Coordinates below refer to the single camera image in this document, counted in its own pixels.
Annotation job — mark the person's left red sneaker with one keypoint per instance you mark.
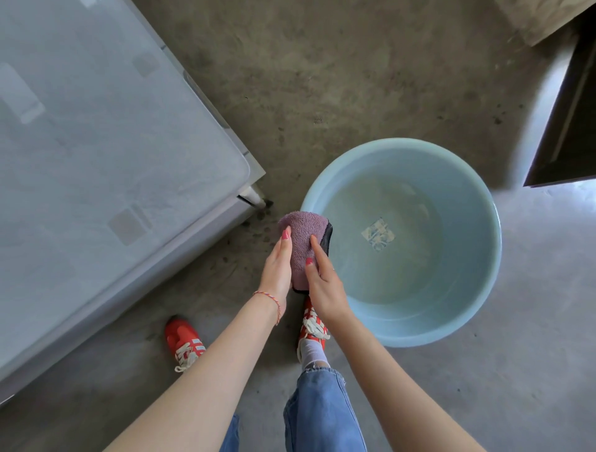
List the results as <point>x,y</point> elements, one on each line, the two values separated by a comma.
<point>181,337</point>

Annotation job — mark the person's right red sneaker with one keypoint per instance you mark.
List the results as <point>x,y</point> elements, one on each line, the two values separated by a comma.
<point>312,326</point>

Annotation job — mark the person's red sneaker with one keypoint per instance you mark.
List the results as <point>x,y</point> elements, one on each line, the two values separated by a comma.
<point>312,326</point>
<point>181,337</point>

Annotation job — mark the grey table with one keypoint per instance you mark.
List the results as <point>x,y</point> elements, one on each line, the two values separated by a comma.
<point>93,163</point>

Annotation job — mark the person's left forearm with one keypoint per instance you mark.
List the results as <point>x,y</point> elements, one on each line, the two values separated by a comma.
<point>200,386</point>

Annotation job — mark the white sock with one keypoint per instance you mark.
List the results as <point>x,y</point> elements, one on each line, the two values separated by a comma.
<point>313,354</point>

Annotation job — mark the mauve cleaning cloth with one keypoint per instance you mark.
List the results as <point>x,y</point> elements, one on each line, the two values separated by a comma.
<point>302,228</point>

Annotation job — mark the person's blue jeans leg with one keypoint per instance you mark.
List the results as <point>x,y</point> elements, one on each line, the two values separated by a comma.
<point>321,414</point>
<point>230,435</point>

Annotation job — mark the person's left hand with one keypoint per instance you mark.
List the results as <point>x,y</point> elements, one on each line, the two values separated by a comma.
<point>277,274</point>

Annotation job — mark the person's right hand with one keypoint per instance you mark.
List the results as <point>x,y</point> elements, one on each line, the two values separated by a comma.
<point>328,293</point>

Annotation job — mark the person's right forearm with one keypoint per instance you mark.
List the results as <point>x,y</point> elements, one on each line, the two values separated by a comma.
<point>400,396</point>

